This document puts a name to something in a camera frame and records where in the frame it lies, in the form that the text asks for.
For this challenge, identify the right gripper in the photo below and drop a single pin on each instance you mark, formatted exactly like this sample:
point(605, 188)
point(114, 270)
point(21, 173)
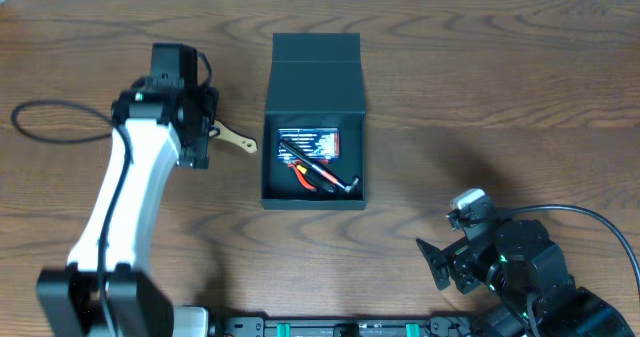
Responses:
point(461, 262)

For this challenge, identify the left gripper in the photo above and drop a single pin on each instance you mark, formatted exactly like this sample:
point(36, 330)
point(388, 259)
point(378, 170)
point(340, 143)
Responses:
point(201, 132)

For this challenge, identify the orange scraper wooden handle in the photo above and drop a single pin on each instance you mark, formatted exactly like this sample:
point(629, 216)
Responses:
point(219, 131)

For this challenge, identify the small claw hammer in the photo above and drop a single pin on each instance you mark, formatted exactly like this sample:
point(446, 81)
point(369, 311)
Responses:
point(322, 171)

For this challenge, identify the black yellow screwdriver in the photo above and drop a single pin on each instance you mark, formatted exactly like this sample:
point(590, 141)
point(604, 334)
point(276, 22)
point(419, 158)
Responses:
point(320, 182)

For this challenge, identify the blue screwdriver set case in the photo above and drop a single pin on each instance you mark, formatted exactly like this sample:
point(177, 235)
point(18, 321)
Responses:
point(316, 143)

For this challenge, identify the red handled pliers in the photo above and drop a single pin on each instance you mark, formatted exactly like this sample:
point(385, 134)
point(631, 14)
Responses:
point(300, 171)

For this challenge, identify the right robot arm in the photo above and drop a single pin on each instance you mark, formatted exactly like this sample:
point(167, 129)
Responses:
point(519, 263)

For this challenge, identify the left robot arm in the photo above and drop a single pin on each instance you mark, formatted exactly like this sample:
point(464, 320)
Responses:
point(161, 122)

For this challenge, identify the black open gift box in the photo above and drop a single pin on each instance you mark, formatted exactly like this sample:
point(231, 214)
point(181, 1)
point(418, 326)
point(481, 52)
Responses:
point(316, 80)

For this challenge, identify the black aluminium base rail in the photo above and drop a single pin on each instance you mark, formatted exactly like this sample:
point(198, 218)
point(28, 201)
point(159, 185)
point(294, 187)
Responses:
point(254, 326)

